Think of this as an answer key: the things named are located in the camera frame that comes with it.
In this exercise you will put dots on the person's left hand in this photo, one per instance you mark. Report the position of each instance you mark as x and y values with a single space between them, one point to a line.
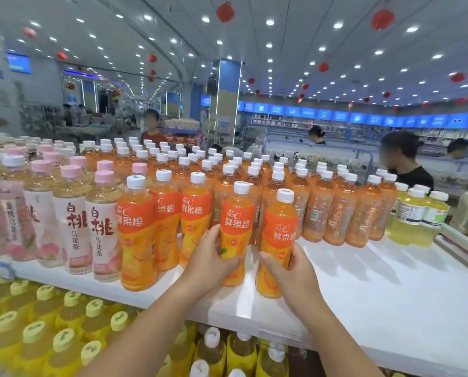
206 266

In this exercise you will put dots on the blue wall screen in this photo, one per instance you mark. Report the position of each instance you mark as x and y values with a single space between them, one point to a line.
18 62

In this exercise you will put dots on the blue beige pillar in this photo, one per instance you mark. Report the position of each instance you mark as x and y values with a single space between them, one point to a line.
228 105

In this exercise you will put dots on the blue illuminated sign band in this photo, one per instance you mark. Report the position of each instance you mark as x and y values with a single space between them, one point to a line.
375 118

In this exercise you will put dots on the white railed shelf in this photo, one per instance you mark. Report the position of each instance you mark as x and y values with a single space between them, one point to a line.
463 240

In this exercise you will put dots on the yellow cap bottles lower shelf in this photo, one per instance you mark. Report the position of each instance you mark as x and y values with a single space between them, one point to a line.
214 349

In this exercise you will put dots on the rows of lemon yellow bottles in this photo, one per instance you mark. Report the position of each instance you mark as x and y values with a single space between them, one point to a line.
33 341

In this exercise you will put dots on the person's right forearm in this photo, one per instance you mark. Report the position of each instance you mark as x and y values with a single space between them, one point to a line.
336 345

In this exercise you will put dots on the person's right hand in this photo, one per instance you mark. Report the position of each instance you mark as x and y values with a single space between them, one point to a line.
296 282

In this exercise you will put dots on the white accessory display racks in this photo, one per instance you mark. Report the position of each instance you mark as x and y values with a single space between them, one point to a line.
41 119

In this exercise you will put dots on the red paper lantern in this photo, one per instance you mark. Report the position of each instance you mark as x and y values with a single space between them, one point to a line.
152 58
62 55
382 19
225 12
323 67
457 77
29 32

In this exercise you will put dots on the person's left forearm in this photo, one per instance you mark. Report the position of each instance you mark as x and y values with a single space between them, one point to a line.
151 341

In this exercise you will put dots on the rows of pink label bottles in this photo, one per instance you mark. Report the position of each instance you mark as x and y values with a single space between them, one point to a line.
76 231

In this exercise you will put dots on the orange juice bottles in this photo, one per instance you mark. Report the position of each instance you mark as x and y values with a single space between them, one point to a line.
137 231

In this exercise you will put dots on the blue rail display counter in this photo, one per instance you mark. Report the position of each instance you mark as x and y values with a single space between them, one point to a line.
336 153

